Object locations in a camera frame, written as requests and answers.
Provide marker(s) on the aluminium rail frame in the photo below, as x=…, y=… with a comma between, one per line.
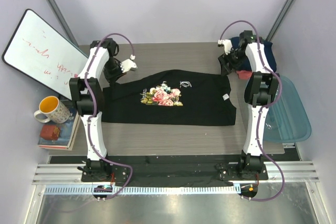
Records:
x=179, y=189

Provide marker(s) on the aluminium corner post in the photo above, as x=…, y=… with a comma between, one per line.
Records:
x=288, y=4
x=60, y=18

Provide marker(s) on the whiteboard with red writing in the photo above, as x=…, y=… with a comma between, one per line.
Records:
x=39, y=51

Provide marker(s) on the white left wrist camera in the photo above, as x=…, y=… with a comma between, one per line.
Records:
x=128, y=64

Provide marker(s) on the blue transparent plastic bin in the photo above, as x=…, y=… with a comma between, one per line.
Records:
x=287, y=121

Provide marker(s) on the black printed t-shirt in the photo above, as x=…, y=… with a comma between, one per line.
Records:
x=172, y=97

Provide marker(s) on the white mug orange inside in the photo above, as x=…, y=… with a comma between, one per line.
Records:
x=51, y=109

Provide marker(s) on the stack of books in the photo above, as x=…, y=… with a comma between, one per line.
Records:
x=67, y=135

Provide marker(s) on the folded navy t-shirt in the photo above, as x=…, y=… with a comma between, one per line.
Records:
x=245, y=66

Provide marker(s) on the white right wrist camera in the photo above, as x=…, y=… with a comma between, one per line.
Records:
x=226, y=44

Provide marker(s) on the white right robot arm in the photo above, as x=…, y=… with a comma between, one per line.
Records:
x=260, y=93

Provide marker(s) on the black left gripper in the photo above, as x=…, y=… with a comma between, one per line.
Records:
x=113, y=75

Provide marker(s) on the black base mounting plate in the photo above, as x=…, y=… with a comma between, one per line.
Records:
x=186, y=170

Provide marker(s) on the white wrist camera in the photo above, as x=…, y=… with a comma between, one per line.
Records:
x=128, y=64
x=226, y=44

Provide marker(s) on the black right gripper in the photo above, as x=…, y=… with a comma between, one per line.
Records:
x=226, y=62

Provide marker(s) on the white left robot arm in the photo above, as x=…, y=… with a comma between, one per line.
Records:
x=88, y=99

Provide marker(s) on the right aluminium corner post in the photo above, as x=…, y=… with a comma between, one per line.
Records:
x=288, y=4

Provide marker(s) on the folded red t-shirt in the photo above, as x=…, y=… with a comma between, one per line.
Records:
x=244, y=74

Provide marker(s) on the left aluminium corner post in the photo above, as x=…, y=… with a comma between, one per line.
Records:
x=60, y=18

